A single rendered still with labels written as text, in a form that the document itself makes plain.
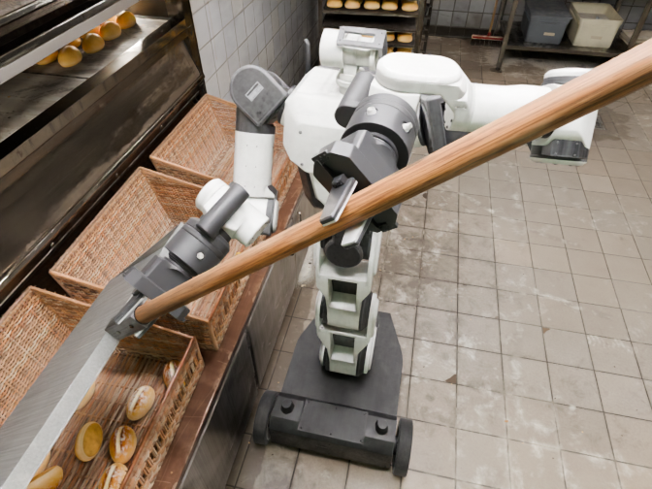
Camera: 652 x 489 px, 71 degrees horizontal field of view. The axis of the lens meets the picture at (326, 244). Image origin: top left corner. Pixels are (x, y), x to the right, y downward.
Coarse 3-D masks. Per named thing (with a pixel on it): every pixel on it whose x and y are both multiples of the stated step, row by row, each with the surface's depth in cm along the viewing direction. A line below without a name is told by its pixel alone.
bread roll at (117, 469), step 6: (108, 468) 114; (114, 468) 113; (120, 468) 114; (126, 468) 116; (108, 474) 111; (114, 474) 112; (120, 474) 113; (102, 480) 111; (108, 480) 111; (114, 480) 111; (120, 480) 112; (102, 486) 110; (108, 486) 110; (114, 486) 110
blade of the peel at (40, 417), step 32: (128, 288) 99; (96, 320) 99; (64, 352) 98; (96, 352) 75; (32, 384) 98; (64, 384) 82; (32, 416) 82; (64, 416) 68; (0, 448) 81; (32, 448) 64; (0, 480) 70
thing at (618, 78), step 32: (608, 64) 34; (640, 64) 33; (544, 96) 37; (576, 96) 35; (608, 96) 34; (480, 128) 40; (512, 128) 38; (544, 128) 37; (448, 160) 41; (480, 160) 40; (384, 192) 45; (416, 192) 44; (320, 224) 50; (352, 224) 49; (256, 256) 56; (192, 288) 64
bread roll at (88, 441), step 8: (88, 424) 120; (96, 424) 122; (80, 432) 119; (88, 432) 119; (96, 432) 121; (80, 440) 117; (88, 440) 118; (96, 440) 120; (80, 448) 116; (88, 448) 117; (96, 448) 119; (80, 456) 116; (88, 456) 116
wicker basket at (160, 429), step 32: (32, 288) 128; (0, 320) 119; (64, 320) 137; (0, 352) 119; (32, 352) 127; (128, 352) 143; (160, 352) 139; (192, 352) 130; (0, 384) 119; (128, 384) 135; (160, 384) 135; (192, 384) 134; (0, 416) 118; (96, 416) 128; (160, 416) 114; (64, 448) 122; (160, 448) 118; (64, 480) 116; (96, 480) 116; (128, 480) 103
